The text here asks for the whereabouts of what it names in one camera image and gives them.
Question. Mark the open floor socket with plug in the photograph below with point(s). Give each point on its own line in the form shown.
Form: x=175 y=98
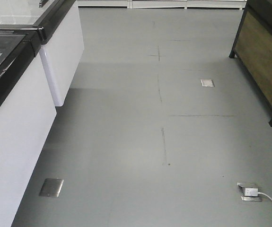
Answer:
x=249 y=192

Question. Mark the dark wooden display stand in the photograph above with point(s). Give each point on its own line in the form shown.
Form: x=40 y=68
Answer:
x=253 y=46

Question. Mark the white chest freezer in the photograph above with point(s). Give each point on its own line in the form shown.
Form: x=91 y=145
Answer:
x=27 y=113
x=58 y=25

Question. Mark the white supermarket shelving unit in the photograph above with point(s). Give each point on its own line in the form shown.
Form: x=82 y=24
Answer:
x=155 y=4

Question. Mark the metal floor plate left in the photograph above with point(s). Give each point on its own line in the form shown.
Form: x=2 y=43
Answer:
x=51 y=187

